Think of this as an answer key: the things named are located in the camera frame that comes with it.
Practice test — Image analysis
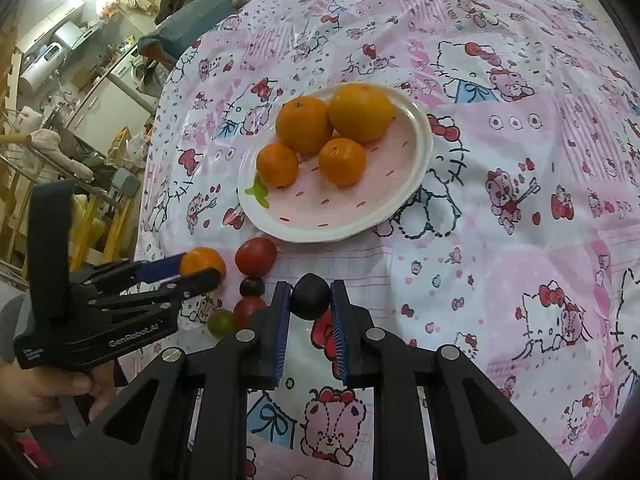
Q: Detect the person's left hand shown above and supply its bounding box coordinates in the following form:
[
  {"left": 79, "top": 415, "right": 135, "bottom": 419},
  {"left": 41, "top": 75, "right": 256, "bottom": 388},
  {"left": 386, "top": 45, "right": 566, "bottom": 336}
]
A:
[{"left": 0, "top": 357, "right": 118, "bottom": 433}]

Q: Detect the small orange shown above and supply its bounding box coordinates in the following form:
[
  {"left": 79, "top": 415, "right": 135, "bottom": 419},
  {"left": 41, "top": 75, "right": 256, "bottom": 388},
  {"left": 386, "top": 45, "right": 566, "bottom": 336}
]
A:
[
  {"left": 179, "top": 246, "right": 227, "bottom": 282},
  {"left": 256, "top": 143, "right": 300, "bottom": 189},
  {"left": 318, "top": 137, "right": 368, "bottom": 187}
]

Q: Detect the red cherry tomato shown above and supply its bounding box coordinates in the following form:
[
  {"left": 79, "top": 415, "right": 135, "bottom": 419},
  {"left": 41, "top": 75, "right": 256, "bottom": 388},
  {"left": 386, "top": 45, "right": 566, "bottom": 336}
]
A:
[
  {"left": 233, "top": 296, "right": 268, "bottom": 331},
  {"left": 234, "top": 236, "right": 278, "bottom": 278}
]

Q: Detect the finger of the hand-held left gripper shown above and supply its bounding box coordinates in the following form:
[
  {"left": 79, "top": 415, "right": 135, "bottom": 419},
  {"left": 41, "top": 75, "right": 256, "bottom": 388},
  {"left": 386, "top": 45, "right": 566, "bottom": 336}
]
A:
[
  {"left": 90, "top": 266, "right": 224, "bottom": 312},
  {"left": 69, "top": 254, "right": 186, "bottom": 295}
]

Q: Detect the large orange with stem mark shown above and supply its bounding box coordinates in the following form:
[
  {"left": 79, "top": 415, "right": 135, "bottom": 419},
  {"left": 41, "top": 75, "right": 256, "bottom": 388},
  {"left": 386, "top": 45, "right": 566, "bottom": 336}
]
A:
[{"left": 275, "top": 95, "right": 335, "bottom": 155}]

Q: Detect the green cherry tomato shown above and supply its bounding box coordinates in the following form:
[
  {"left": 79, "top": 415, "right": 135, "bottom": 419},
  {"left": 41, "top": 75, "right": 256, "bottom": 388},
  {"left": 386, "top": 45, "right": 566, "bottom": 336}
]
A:
[{"left": 207, "top": 308, "right": 237, "bottom": 338}]

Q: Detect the pink cartoon printed blanket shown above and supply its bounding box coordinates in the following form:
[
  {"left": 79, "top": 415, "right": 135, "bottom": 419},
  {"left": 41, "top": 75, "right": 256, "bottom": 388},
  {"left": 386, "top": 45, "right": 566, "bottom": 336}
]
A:
[{"left": 132, "top": 0, "right": 640, "bottom": 480}]

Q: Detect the cream plush cloth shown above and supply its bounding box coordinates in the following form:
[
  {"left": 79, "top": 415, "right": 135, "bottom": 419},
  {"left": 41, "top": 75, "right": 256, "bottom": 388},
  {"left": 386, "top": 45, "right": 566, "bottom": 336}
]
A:
[{"left": 27, "top": 127, "right": 94, "bottom": 182}]

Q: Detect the blue grey cushion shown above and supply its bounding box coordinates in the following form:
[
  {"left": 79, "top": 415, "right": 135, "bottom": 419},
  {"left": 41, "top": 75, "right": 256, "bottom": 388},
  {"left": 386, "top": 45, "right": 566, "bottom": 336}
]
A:
[{"left": 137, "top": 0, "right": 241, "bottom": 61}]

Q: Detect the yellow wooden rack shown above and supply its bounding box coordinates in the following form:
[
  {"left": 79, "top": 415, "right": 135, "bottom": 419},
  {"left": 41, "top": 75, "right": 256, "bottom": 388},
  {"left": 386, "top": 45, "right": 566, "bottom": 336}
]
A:
[{"left": 65, "top": 190, "right": 136, "bottom": 272}]

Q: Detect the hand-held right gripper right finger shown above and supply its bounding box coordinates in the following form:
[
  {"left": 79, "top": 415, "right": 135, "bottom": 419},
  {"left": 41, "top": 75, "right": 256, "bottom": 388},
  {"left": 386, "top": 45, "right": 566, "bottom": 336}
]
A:
[{"left": 330, "top": 280, "right": 574, "bottom": 480}]

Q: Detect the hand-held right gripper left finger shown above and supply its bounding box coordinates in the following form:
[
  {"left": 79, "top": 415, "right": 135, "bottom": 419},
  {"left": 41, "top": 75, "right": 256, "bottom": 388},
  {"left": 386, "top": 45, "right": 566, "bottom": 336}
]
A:
[{"left": 50, "top": 281, "right": 293, "bottom": 480}]

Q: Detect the pink strawberry-print plate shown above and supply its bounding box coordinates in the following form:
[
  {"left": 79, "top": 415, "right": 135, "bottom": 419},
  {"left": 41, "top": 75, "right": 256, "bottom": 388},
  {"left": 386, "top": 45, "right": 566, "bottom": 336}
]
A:
[{"left": 237, "top": 82, "right": 433, "bottom": 244}]

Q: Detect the white red plastic bag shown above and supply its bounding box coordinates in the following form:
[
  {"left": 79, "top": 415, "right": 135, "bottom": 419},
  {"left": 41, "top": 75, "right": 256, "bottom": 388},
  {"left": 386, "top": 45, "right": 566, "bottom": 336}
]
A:
[{"left": 125, "top": 130, "right": 152, "bottom": 162}]

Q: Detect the silver range hood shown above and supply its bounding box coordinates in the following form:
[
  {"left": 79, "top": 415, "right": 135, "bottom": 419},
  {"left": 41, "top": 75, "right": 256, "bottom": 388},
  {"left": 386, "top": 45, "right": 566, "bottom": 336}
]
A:
[{"left": 52, "top": 20, "right": 101, "bottom": 52}]

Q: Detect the white water heater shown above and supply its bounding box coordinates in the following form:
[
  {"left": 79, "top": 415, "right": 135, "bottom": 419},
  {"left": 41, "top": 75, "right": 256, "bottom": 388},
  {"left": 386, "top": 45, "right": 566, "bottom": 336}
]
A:
[{"left": 20, "top": 42, "right": 66, "bottom": 92}]

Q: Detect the grey stool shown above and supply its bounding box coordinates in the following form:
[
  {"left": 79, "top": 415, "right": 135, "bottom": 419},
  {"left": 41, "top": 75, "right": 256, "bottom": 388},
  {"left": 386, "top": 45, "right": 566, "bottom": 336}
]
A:
[{"left": 110, "top": 167, "right": 142, "bottom": 197}]

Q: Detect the large smooth orange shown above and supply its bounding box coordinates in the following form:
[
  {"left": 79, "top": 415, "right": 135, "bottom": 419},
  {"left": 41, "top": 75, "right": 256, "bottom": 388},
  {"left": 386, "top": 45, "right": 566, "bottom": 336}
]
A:
[{"left": 327, "top": 83, "right": 396, "bottom": 143}]

